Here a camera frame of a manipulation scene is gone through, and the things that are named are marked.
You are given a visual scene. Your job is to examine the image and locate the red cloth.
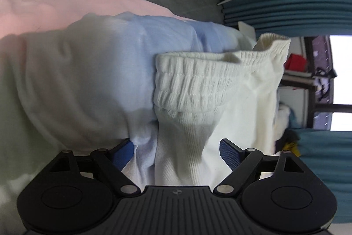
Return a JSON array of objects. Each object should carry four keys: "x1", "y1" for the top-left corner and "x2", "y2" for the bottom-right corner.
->
[{"x1": 284, "y1": 53, "x2": 307, "y2": 72}]

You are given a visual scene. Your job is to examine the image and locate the white pants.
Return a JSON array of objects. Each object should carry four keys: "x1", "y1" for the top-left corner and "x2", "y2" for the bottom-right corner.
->
[{"x1": 152, "y1": 33, "x2": 291, "y2": 187}]

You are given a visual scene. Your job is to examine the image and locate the pastel tie-dye duvet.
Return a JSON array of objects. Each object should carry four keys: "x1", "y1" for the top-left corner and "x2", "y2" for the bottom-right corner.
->
[{"x1": 0, "y1": 0, "x2": 259, "y2": 235}]

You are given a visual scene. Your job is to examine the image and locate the black-framed window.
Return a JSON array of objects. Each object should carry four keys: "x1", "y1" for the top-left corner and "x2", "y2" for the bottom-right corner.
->
[{"x1": 302, "y1": 35, "x2": 352, "y2": 132}]

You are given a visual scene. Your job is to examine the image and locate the yellow garment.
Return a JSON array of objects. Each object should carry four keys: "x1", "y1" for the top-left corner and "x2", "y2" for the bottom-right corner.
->
[{"x1": 283, "y1": 140, "x2": 300, "y2": 155}]

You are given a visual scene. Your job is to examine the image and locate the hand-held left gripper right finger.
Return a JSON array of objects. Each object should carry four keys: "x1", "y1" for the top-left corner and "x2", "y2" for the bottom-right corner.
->
[{"x1": 213, "y1": 138, "x2": 306, "y2": 197}]

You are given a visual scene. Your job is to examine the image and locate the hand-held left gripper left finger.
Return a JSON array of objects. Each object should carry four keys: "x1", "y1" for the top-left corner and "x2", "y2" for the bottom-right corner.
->
[{"x1": 48, "y1": 139, "x2": 141, "y2": 197}]

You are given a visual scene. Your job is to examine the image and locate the blue curtain beside clothes pile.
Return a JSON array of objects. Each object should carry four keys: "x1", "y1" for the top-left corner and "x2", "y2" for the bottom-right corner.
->
[{"x1": 297, "y1": 129, "x2": 352, "y2": 224}]

